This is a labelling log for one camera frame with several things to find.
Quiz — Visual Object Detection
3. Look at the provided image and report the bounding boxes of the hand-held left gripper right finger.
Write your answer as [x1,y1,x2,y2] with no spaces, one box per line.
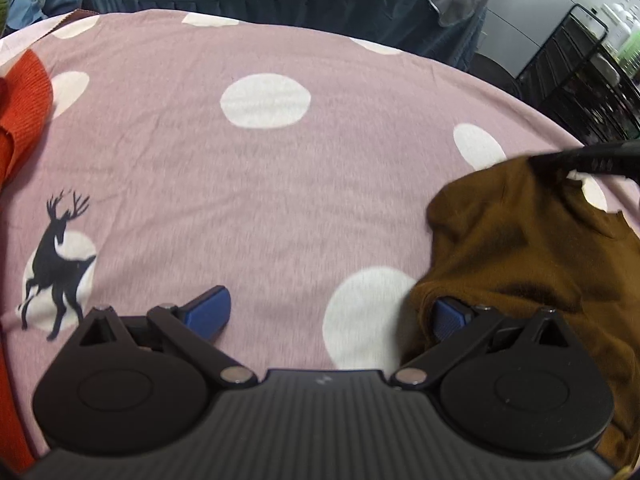
[390,297,577,391]

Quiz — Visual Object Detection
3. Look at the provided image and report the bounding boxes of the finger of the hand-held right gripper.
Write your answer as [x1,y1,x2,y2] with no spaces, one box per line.
[529,141,640,184]

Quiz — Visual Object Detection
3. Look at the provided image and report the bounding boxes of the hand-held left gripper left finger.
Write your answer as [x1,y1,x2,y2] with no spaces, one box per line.
[77,285,257,389]

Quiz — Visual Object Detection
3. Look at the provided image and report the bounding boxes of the brown knit garment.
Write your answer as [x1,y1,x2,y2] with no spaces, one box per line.
[402,157,640,467]

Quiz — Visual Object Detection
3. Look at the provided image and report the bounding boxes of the black metal rack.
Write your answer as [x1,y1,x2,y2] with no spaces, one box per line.
[515,3,640,147]

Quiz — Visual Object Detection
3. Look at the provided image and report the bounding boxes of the green bottle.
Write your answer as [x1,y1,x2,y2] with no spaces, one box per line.
[617,29,640,80]

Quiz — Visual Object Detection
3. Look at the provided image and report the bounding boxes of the black round stool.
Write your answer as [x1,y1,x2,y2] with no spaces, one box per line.
[470,52,522,93]

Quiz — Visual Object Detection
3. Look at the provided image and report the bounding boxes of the white bottle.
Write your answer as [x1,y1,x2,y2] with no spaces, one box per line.
[602,2,637,47]

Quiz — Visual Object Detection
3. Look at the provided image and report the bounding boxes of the pink polka dot blanket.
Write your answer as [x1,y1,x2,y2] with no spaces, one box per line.
[0,10,626,461]

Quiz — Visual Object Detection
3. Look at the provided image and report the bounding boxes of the orange knit garment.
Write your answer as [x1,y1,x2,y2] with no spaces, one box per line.
[0,48,55,472]

